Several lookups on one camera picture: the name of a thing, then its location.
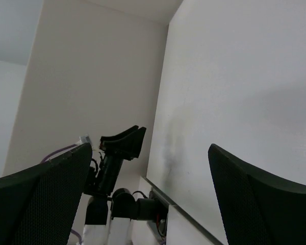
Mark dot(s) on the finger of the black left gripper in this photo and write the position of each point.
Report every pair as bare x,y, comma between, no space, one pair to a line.
129,147
118,136

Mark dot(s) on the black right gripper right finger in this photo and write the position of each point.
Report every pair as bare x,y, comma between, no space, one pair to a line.
257,207

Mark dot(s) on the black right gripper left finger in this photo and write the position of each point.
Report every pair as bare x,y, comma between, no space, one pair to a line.
38,204

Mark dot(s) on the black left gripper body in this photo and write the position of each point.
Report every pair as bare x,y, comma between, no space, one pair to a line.
101,181

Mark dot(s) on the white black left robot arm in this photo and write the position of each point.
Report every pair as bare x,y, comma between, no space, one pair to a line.
110,211

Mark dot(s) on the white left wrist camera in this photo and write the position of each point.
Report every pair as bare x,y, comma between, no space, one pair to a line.
84,139

